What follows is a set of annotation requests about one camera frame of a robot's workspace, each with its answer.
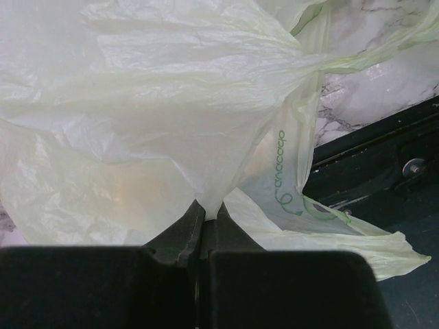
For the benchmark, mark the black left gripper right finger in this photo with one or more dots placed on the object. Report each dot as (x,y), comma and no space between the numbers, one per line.
(244,286)

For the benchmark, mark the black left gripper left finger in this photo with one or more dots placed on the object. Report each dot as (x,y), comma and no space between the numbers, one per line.
(146,286)

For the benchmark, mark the pale green plastic grocery bag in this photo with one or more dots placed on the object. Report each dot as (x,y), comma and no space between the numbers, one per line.
(117,115)

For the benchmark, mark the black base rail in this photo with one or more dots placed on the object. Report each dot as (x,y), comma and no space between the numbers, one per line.
(385,173)

